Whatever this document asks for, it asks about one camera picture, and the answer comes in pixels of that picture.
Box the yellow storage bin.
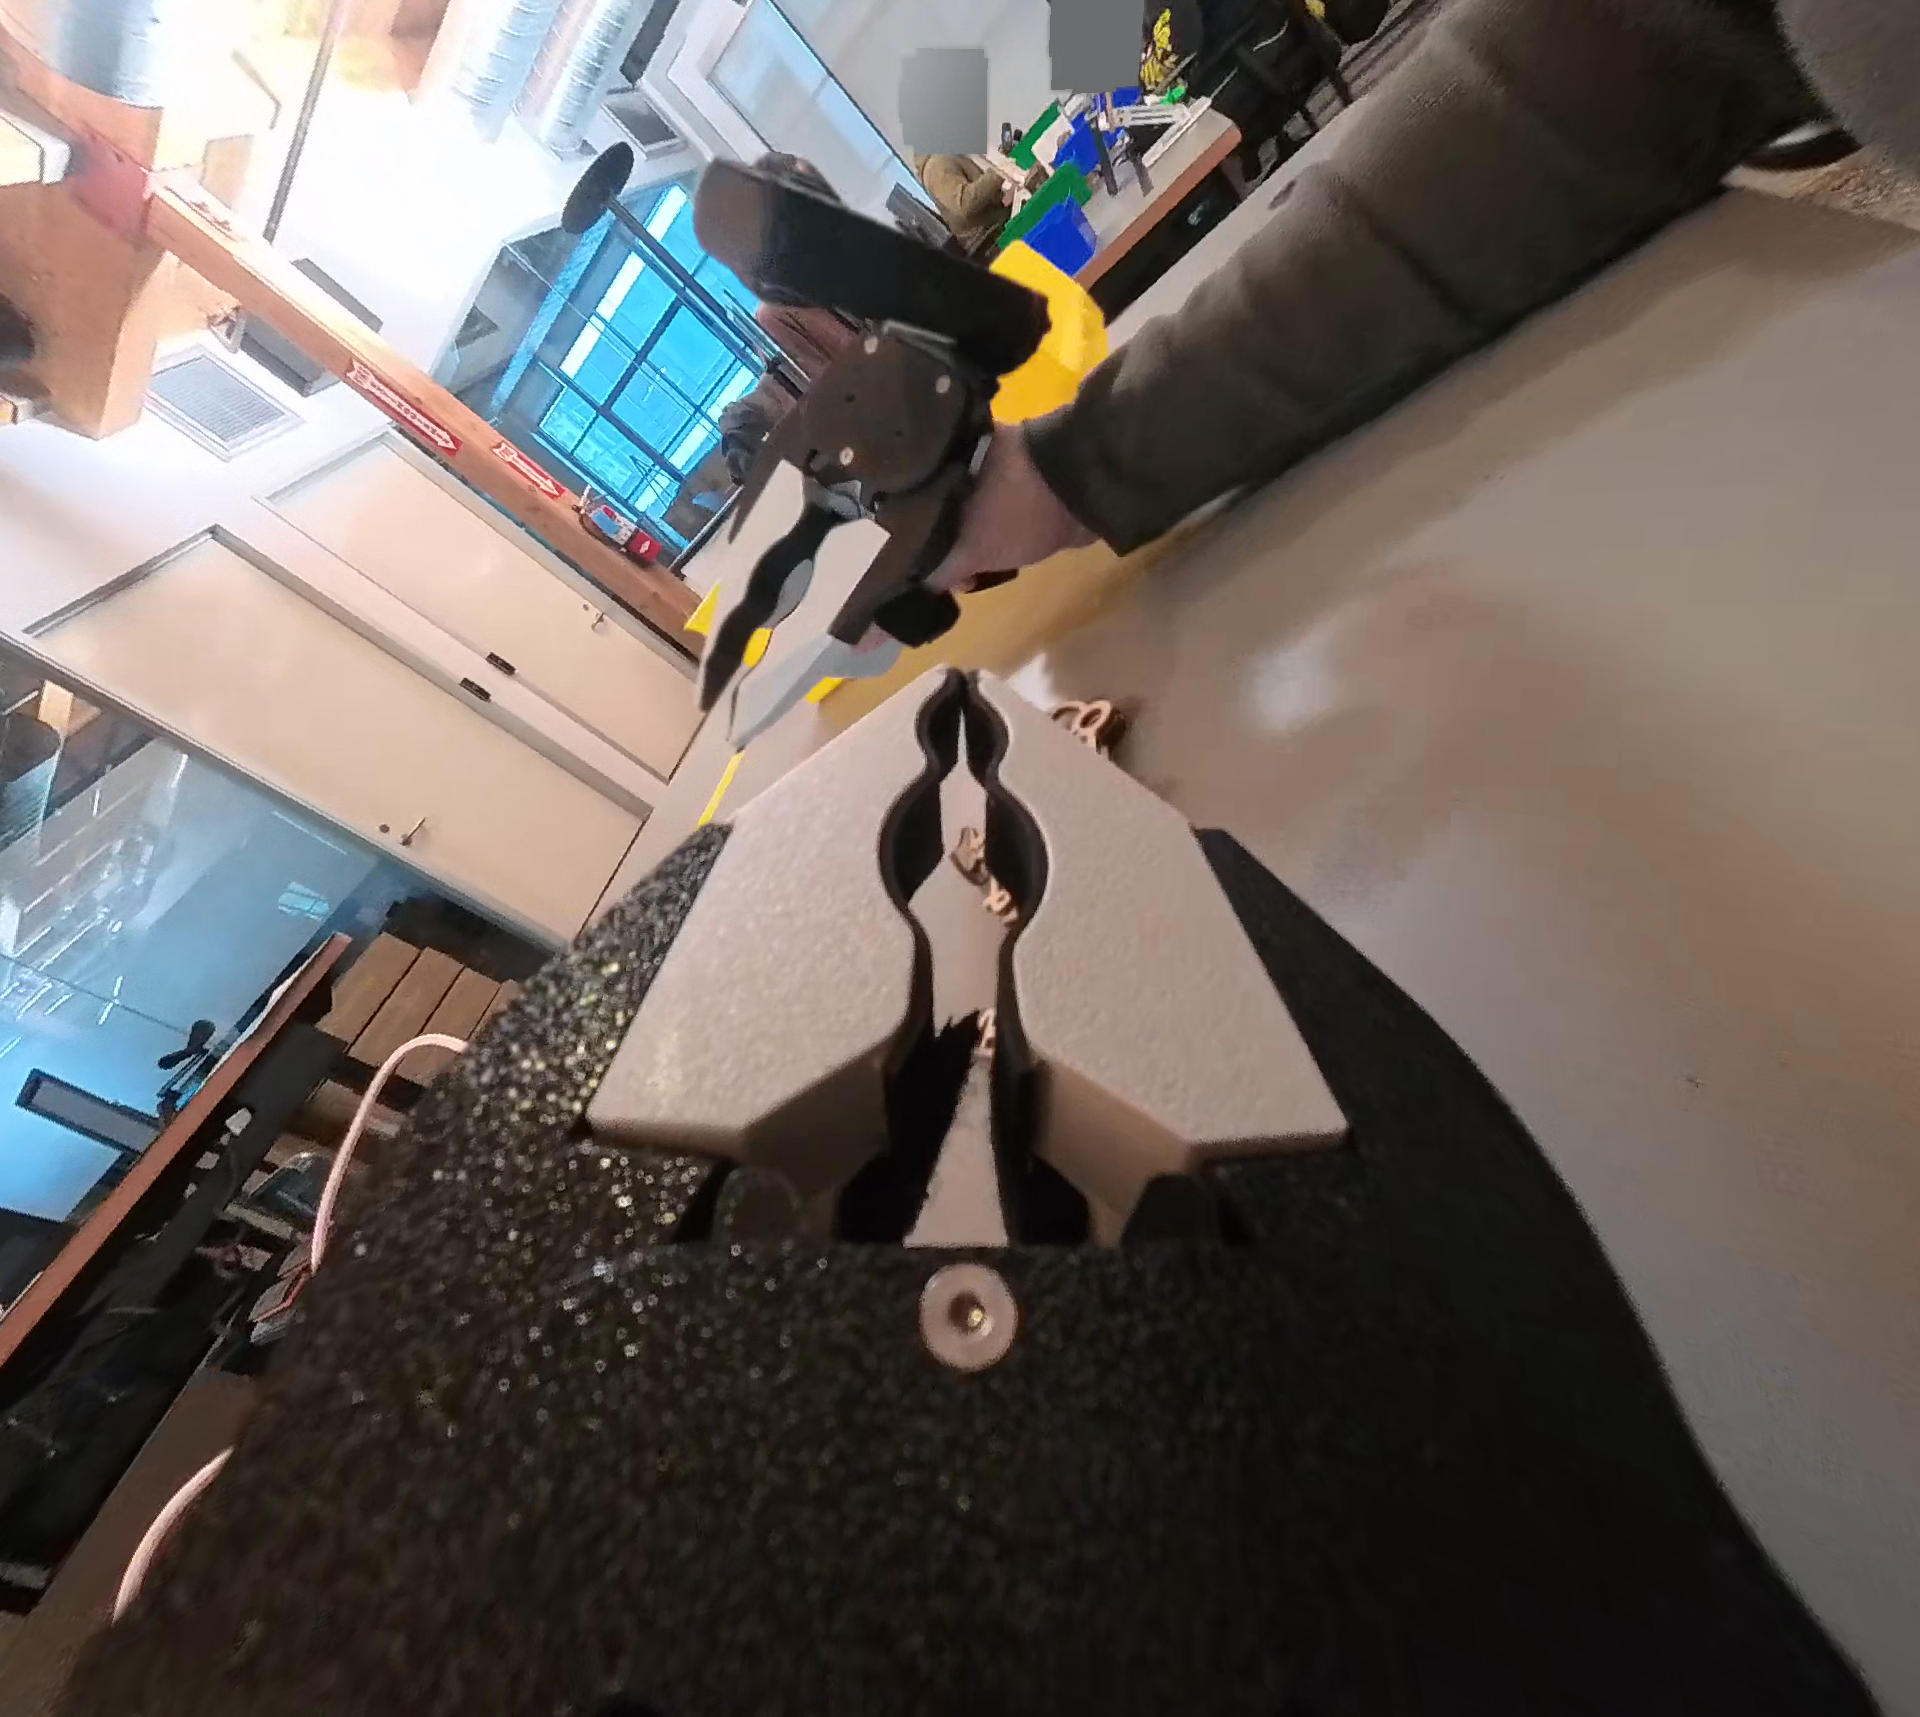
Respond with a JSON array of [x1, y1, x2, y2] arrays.
[[982, 243, 1117, 425]]

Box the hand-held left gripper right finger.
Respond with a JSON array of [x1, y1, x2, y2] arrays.
[[964, 679, 1352, 1249]]

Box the wooden work table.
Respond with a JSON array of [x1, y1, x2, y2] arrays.
[[1034, 93, 1251, 296]]

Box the person's right forearm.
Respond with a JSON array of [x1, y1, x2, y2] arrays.
[[1024, 0, 1862, 557]]

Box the large glass window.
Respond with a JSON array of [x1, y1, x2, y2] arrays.
[[432, 178, 790, 526]]

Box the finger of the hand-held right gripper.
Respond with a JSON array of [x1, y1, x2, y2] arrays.
[[696, 453, 847, 717], [727, 516, 913, 750]]

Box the small wooden model piece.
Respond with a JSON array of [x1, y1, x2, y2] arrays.
[[951, 822, 1040, 1047]]

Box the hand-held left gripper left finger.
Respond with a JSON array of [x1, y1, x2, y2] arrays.
[[585, 671, 966, 1243]]

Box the pink cable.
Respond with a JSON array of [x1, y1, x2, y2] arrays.
[[109, 1031, 470, 1616]]

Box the white air vent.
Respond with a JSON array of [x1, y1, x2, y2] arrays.
[[142, 339, 306, 462]]

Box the blue storage bin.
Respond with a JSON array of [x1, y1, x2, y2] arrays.
[[1003, 160, 1100, 281]]

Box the wooden ceiling beam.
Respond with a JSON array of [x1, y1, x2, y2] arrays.
[[0, 36, 709, 660]]

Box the person's right hand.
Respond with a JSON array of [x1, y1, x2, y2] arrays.
[[927, 423, 1100, 595]]

